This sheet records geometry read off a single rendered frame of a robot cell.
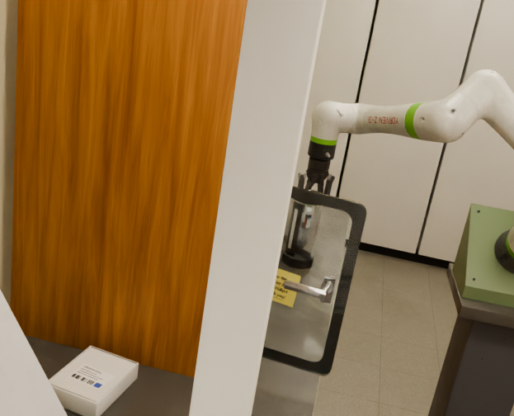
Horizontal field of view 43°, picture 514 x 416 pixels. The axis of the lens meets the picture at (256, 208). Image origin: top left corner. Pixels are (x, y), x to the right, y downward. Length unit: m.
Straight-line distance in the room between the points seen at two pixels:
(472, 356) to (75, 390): 1.31
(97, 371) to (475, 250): 1.25
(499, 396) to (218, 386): 1.87
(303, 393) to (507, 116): 1.02
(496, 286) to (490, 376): 0.31
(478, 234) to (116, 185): 1.24
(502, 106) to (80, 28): 1.23
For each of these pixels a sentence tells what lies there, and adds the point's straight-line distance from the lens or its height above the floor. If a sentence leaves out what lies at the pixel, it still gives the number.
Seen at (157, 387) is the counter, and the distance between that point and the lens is 1.44.
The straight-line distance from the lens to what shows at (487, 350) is 2.23.
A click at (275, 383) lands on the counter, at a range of 1.50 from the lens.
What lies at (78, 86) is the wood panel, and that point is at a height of 1.52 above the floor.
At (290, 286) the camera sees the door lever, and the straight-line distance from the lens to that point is 1.33.
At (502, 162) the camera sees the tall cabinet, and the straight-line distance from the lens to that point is 4.57.
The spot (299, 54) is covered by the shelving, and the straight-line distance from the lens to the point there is 0.41.
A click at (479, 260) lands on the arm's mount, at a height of 1.05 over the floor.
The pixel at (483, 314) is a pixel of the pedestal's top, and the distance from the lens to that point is 2.09.
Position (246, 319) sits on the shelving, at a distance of 0.47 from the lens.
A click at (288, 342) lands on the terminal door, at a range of 1.45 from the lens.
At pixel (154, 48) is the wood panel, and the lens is 1.26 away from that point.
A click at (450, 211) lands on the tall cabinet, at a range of 4.63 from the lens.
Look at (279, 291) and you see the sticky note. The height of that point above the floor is 1.16.
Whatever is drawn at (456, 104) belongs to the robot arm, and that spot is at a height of 1.51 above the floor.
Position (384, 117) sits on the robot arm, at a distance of 2.14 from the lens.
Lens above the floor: 1.79
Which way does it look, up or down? 20 degrees down
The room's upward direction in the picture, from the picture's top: 9 degrees clockwise
